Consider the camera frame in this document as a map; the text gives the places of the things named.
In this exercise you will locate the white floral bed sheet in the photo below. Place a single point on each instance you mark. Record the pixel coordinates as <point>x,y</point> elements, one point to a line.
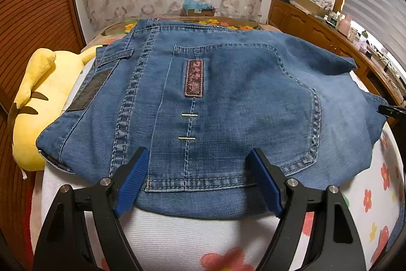
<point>190,236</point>

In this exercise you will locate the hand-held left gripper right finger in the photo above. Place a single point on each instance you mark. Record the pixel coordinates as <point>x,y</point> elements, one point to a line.
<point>265,179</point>

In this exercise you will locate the brown floral blanket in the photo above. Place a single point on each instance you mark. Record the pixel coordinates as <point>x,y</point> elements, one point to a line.
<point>222,22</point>

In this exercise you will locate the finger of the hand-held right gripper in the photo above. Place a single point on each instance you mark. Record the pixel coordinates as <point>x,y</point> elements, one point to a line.
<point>393,110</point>

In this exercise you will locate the yellow plush toy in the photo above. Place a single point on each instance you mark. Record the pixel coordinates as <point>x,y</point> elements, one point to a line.
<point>41,93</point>

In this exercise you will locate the brown slatted wooden door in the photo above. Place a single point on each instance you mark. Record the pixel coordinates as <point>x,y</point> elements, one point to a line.
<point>38,4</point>

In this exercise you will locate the open flat cardboard box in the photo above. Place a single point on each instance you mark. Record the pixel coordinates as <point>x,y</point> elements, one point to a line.
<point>314,4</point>

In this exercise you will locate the long wooden cabinet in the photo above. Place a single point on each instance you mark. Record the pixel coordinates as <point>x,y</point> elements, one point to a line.
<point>304,26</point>

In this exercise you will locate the pink bottle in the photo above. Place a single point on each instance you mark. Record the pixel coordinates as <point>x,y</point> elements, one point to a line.
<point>344,23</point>

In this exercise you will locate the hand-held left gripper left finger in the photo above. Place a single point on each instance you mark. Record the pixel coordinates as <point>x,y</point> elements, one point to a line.
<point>133,182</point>

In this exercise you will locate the small cardboard box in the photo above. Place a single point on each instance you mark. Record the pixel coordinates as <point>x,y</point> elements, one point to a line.
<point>203,12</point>

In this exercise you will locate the blue denim pants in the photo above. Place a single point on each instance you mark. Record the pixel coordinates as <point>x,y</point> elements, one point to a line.
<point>238,93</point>

